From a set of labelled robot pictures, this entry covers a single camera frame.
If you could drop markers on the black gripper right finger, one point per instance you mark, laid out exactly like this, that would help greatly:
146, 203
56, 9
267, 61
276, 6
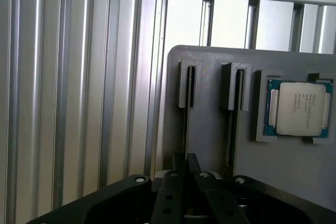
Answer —
218, 203

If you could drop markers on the CPU with silver lid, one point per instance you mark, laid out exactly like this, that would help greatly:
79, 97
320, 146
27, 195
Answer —
299, 107

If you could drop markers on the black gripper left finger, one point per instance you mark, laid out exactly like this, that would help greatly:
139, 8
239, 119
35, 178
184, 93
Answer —
168, 197

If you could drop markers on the grey plastic parts rack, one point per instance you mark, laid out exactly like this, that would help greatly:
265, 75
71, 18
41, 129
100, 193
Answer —
275, 161

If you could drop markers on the black RAM stick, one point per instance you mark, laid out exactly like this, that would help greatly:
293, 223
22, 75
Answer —
238, 90
189, 90

